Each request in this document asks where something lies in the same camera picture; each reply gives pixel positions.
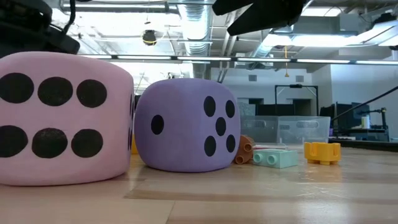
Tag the clear plastic bin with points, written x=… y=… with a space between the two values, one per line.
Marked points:
x=311 y=130

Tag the pink foam die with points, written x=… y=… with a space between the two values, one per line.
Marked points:
x=31 y=155

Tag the black stand frame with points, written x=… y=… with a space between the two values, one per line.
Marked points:
x=295 y=86

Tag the black ceiling camera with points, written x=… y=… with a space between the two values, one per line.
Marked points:
x=149 y=37

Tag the purple foam die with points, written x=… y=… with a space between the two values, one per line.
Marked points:
x=180 y=146

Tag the mint toy block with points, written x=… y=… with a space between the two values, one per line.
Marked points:
x=280 y=158

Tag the white roll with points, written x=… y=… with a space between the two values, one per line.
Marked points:
x=365 y=122

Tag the long ceiling light strip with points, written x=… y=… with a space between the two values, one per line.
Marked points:
x=202 y=58

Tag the yellow notched toy block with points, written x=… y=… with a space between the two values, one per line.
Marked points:
x=322 y=152

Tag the silver ventilation duct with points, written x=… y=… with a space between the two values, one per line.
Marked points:
x=264 y=49
x=196 y=25

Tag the black desk with equipment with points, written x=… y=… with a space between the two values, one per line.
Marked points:
x=342 y=115

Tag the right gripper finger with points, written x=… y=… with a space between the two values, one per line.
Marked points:
x=270 y=17
x=230 y=6

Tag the thin black bar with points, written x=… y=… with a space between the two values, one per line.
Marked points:
x=367 y=99

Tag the brown toy block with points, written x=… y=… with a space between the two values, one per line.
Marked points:
x=244 y=149

